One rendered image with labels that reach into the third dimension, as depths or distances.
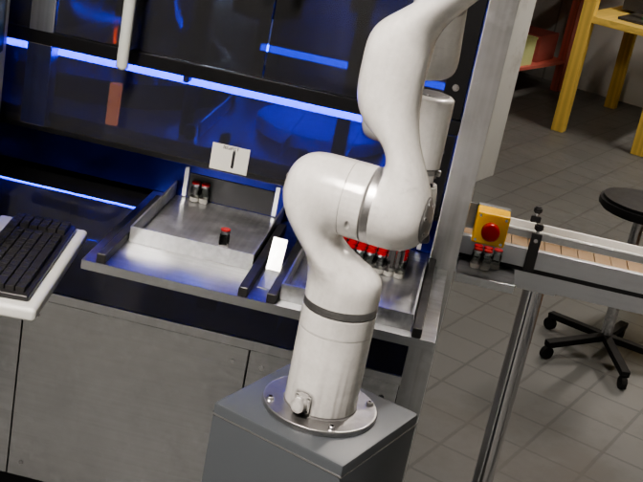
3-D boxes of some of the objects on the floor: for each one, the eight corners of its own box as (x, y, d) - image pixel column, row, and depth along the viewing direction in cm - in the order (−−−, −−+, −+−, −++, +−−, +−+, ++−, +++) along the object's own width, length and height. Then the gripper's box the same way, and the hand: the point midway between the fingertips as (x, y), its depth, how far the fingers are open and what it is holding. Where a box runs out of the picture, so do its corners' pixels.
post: (354, 577, 297) (566, -332, 224) (378, 582, 296) (598, -326, 224) (351, 592, 290) (567, -337, 218) (374, 598, 290) (600, -331, 218)
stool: (685, 361, 467) (734, 210, 445) (650, 403, 424) (701, 238, 402) (559, 313, 490) (600, 167, 468) (513, 348, 448) (555, 189, 426)
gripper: (371, 170, 212) (352, 264, 218) (454, 188, 210) (432, 282, 217) (376, 160, 219) (357, 251, 225) (455, 177, 217) (434, 268, 224)
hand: (396, 256), depth 220 cm, fingers closed
